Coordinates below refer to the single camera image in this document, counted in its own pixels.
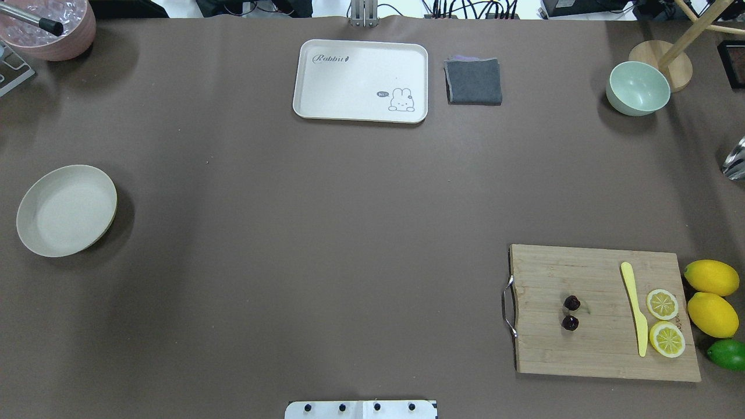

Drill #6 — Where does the green lime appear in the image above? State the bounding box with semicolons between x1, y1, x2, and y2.
706;339;744;371

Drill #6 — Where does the yellow plastic knife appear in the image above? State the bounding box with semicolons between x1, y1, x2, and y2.
620;261;649;357

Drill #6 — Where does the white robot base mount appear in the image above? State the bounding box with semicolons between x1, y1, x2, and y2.
284;400;439;418

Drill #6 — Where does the grey folded cloth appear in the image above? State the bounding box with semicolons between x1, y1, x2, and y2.
444;56;503;105

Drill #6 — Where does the yellow lemon near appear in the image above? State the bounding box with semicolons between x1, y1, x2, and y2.
687;292;740;339

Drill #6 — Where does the black handled metal tool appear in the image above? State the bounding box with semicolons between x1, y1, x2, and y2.
1;2;64;37

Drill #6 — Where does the wooden cup stand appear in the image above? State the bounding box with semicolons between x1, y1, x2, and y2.
628;1;743;93

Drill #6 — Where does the upper lemon slice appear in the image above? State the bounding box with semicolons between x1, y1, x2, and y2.
645;289;679;321

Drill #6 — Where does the wooden cutting board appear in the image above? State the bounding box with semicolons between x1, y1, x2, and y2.
506;244;701;382

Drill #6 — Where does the lower lemon slice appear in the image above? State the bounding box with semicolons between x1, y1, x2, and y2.
648;321;686;358

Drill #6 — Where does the yellow lemon far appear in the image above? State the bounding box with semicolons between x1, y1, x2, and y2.
682;259;740;297

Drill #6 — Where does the yellow lemon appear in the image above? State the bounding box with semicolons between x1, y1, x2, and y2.
687;292;740;339
682;259;740;297

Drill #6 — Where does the beige round plate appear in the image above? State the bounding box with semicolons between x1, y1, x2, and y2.
16;165;118;258

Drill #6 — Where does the white rabbit tray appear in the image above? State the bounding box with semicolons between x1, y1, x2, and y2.
293;39;428;123

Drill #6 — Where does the dark red cherry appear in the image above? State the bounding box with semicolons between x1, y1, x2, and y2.
563;295;581;312
561;315;579;331

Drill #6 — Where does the aluminium frame post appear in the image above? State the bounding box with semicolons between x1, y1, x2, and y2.
349;0;379;27

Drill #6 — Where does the metal scoop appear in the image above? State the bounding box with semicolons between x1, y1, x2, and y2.
721;136;745;182

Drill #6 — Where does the pink bowl with ice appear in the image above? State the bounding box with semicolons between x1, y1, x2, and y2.
1;1;97;61

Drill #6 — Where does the lemon slice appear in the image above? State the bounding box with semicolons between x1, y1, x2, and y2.
648;321;686;358
645;289;679;321

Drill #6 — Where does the mint green bowl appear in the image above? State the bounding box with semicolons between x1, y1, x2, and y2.
605;61;671;116

